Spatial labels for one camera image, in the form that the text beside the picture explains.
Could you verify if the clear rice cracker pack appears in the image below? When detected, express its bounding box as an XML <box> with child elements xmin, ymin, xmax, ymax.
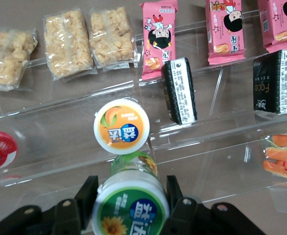
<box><xmin>89</xmin><ymin>6</ymin><xmax>138</xmax><ymax>72</ymax></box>
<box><xmin>43</xmin><ymin>8</ymin><xmax>97</xmax><ymax>81</ymax></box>
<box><xmin>0</xmin><ymin>28</ymin><xmax>39</xmax><ymax>92</ymax></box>

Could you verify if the pink cartoon snack pack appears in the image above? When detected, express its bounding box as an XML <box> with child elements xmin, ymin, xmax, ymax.
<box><xmin>205</xmin><ymin>0</ymin><xmax>246</xmax><ymax>66</ymax></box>
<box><xmin>141</xmin><ymin>0</ymin><xmax>178</xmax><ymax>81</ymax></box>
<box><xmin>258</xmin><ymin>0</ymin><xmax>287</xmax><ymax>54</ymax></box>

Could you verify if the black small packet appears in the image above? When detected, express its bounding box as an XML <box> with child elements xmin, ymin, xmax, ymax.
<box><xmin>253</xmin><ymin>48</ymin><xmax>287</xmax><ymax>115</ymax></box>
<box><xmin>161</xmin><ymin>57</ymin><xmax>198</xmax><ymax>125</ymax></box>

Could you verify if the orange lid gum bottle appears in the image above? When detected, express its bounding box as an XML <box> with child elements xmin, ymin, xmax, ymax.
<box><xmin>93</xmin><ymin>97</ymin><xmax>151</xmax><ymax>155</ymax></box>

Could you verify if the wrapped triangle sandwich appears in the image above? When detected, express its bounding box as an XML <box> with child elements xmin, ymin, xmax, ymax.
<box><xmin>262</xmin><ymin>133</ymin><xmax>287</xmax><ymax>183</ymax></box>

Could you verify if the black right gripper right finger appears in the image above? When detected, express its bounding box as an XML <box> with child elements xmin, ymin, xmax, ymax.
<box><xmin>165</xmin><ymin>175</ymin><xmax>184</xmax><ymax>216</ymax></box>

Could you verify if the clear acrylic stepped display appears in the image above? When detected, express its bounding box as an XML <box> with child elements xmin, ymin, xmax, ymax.
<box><xmin>0</xmin><ymin>7</ymin><xmax>287</xmax><ymax>213</ymax></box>

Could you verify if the green lid gum bottle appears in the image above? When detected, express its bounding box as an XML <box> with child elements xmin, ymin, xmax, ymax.
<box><xmin>92</xmin><ymin>151</ymin><xmax>170</xmax><ymax>235</ymax></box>

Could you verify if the red lid gum bottle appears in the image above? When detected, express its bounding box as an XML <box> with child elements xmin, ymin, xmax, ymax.
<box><xmin>0</xmin><ymin>131</ymin><xmax>19</xmax><ymax>175</ymax></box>

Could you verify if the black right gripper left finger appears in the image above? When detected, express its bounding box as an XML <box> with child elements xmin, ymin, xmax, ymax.
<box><xmin>74</xmin><ymin>175</ymin><xmax>100</xmax><ymax>231</ymax></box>

